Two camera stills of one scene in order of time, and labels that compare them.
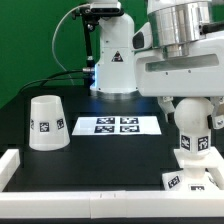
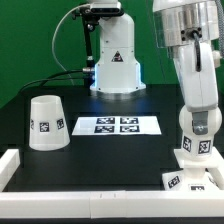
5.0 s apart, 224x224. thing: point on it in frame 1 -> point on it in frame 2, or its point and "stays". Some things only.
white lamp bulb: x=193 y=117 stays
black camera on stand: x=91 y=17 stays
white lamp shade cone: x=48 y=127 stays
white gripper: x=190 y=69 -> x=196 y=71
